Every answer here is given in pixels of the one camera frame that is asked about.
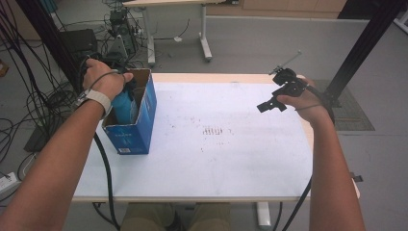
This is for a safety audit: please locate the blue cardboard box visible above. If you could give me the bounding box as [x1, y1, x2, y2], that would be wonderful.
[101, 67, 159, 156]

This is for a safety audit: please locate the white-legged background table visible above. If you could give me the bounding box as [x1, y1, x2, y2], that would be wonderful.
[121, 0, 241, 66]

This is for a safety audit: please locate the person's right hand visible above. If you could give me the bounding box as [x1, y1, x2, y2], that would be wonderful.
[276, 75, 335, 130]

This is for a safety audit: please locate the black box on floor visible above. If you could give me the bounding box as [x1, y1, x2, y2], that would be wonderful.
[60, 28, 99, 58]

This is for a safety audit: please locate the white table leg foot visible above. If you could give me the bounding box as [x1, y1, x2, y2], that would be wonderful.
[255, 201, 272, 230]

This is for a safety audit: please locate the grey electronic device on floor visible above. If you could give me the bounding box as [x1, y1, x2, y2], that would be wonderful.
[106, 8, 140, 66]

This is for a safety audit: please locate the beige wristband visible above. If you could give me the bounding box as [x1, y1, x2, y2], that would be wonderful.
[72, 89, 113, 119]

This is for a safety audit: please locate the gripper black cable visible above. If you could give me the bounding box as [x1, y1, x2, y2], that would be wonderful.
[78, 57, 122, 231]
[281, 84, 337, 231]

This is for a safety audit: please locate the person's left hand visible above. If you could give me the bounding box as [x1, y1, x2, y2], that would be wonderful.
[82, 58, 135, 102]

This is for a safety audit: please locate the black metal frame post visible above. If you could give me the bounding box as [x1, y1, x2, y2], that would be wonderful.
[14, 0, 83, 94]
[322, 0, 408, 109]

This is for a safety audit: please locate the person's khaki trouser leg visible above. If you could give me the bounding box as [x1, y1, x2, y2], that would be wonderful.
[187, 202, 233, 231]
[118, 202, 178, 231]

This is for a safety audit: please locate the white power strip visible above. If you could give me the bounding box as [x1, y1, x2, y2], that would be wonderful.
[0, 171, 21, 194]

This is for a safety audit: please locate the blue detergent bottle white cap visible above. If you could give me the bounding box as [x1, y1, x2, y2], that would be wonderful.
[110, 83, 140, 126]

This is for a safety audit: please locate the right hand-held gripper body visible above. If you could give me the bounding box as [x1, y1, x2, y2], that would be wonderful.
[268, 49, 311, 98]

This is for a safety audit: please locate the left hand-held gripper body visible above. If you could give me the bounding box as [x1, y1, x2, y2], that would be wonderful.
[122, 76, 140, 99]

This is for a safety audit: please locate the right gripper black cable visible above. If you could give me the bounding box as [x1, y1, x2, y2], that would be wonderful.
[281, 84, 337, 231]

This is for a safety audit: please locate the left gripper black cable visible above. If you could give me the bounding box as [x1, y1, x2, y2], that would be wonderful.
[78, 57, 122, 231]

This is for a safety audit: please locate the grey floor mat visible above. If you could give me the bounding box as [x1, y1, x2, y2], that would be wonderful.
[312, 79, 376, 132]

